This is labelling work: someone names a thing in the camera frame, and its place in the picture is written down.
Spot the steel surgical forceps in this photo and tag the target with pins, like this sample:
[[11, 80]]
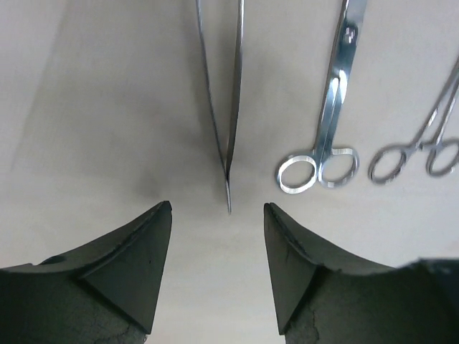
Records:
[[343, 51]]

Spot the beige cloth wrap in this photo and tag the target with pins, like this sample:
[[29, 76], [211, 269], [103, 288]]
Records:
[[109, 107]]

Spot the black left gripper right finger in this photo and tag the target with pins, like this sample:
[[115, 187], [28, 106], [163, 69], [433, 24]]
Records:
[[325, 294]]

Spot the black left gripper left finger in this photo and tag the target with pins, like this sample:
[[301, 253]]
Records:
[[105, 291]]

